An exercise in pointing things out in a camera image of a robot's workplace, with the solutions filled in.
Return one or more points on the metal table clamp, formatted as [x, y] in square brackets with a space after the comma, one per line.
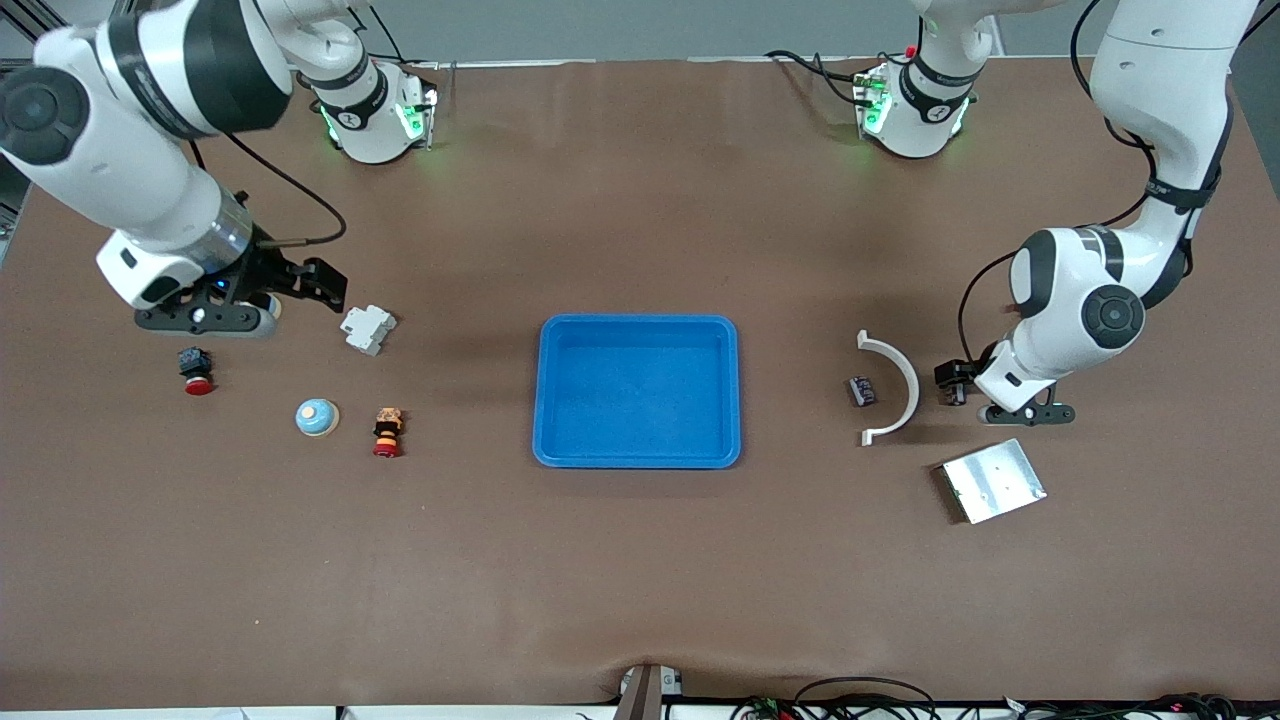
[648, 695]

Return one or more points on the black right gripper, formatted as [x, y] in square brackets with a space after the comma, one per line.
[268, 270]

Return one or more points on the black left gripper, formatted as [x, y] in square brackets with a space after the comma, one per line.
[962, 378]

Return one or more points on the brown table mat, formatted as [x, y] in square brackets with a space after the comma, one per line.
[640, 560]

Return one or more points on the blue plastic tray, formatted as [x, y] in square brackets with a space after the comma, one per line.
[640, 400]

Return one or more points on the silver metal plate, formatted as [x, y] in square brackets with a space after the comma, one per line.
[995, 482]

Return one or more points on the white curved plastic bracket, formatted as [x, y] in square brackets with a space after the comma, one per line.
[913, 388]

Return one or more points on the red button black base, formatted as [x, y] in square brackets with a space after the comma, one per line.
[194, 362]

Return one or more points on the red yellow orange push button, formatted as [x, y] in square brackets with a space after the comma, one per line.
[388, 430]

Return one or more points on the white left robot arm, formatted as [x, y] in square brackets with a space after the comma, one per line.
[1090, 300]

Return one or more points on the white circuit breaker module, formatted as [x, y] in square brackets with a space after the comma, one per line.
[368, 330]

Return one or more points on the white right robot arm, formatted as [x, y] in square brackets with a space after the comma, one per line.
[120, 150]

